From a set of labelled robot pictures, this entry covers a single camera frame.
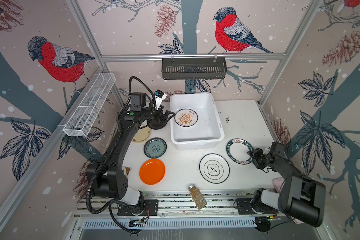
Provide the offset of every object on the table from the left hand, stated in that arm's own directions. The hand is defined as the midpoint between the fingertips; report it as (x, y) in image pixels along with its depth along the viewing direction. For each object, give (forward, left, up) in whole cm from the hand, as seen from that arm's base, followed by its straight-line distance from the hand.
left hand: (167, 109), depth 77 cm
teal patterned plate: (-6, +11, -30) cm, 32 cm away
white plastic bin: (+11, -18, -29) cm, 36 cm away
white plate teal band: (-10, -43, -29) cm, 52 cm away
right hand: (-14, -49, -27) cm, 58 cm away
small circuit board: (-46, +15, -33) cm, 58 cm away
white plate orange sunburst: (+18, -11, -29) cm, 36 cm away
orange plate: (-21, +10, -30) cm, 38 cm away
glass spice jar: (-38, -16, -25) cm, 48 cm away
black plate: (+14, +13, -31) cm, 37 cm away
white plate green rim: (-20, -27, -30) cm, 45 cm away
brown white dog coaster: (-22, +25, -28) cm, 43 cm away
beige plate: (+4, +20, -30) cm, 36 cm away
